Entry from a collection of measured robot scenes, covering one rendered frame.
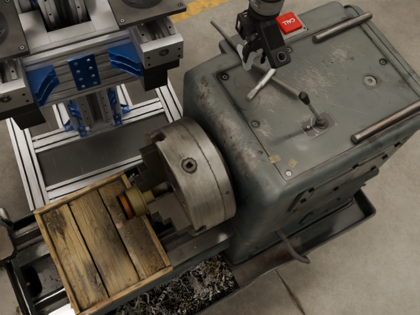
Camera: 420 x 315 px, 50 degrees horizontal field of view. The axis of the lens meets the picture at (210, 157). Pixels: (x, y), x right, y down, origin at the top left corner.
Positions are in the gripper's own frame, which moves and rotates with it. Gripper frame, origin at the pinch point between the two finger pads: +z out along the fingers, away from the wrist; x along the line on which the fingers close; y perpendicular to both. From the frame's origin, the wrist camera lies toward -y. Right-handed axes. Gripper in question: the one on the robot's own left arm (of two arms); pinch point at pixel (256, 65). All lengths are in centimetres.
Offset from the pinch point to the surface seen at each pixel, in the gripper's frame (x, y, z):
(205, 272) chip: 27, -31, 72
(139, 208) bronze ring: 42.3, -15.1, 18.5
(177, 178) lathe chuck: 31.7, -16.7, 6.3
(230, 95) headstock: 9.1, -2.9, 3.8
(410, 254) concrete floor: -79, -65, 129
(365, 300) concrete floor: -44, -72, 129
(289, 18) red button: -18.8, 11.4, 2.6
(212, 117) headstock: 15.5, -5.4, 6.7
